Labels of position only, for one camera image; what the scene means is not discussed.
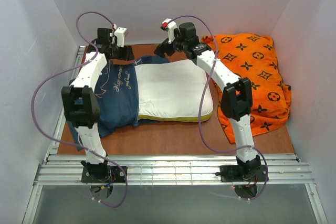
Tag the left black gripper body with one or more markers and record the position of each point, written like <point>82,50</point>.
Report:
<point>125,52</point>

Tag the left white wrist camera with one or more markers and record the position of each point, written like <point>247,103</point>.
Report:
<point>120,34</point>

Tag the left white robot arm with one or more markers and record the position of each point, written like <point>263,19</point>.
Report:
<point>80,103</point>

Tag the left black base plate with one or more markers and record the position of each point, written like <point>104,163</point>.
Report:
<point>103,175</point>

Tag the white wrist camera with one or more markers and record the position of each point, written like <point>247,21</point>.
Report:
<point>120,34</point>
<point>169,26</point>

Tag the white pillow yellow edge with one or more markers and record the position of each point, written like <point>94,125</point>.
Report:
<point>172,92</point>

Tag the dark blue pillowcase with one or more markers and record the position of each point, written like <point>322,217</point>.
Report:
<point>117,94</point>

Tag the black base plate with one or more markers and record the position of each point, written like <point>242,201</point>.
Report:
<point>233,174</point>
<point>103,175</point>

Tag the aluminium rail frame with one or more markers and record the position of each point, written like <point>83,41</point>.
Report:
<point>172,170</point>

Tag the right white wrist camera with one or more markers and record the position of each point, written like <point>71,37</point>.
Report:
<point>169,26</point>

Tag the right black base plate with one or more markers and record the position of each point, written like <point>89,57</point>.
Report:
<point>233,174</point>

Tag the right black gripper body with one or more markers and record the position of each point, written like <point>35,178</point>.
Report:
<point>165,48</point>

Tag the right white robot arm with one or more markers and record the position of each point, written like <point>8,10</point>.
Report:
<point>236,101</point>

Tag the orange patterned blanket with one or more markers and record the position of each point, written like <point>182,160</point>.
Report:
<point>254,56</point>

